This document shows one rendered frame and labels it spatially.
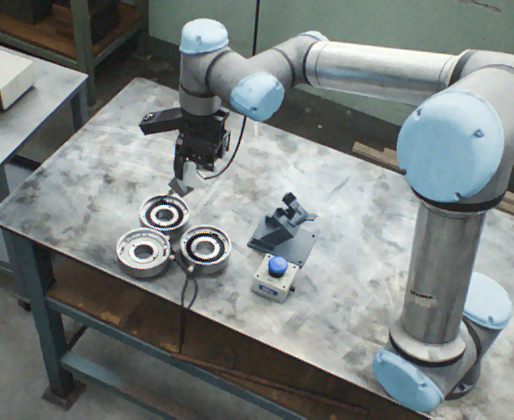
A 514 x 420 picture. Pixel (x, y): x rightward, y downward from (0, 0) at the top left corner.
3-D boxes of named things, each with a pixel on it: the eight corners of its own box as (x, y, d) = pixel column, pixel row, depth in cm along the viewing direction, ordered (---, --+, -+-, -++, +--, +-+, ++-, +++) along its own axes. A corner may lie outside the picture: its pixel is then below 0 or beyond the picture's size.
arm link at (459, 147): (475, 377, 106) (559, 79, 73) (425, 436, 98) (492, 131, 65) (413, 339, 113) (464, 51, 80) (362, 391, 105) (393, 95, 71)
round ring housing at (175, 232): (137, 208, 139) (137, 195, 136) (185, 205, 142) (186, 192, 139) (141, 244, 132) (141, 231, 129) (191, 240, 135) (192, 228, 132)
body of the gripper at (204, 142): (212, 176, 118) (216, 125, 110) (171, 160, 120) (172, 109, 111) (229, 152, 124) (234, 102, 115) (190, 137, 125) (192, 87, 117)
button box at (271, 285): (250, 290, 128) (253, 276, 124) (264, 266, 132) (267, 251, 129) (287, 307, 126) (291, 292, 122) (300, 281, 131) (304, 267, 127)
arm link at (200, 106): (171, 88, 108) (193, 65, 114) (171, 110, 112) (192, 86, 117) (211, 103, 107) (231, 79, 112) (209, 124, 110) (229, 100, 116)
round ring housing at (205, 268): (195, 230, 137) (196, 217, 134) (238, 250, 134) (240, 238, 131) (169, 262, 130) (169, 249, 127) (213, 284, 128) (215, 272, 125)
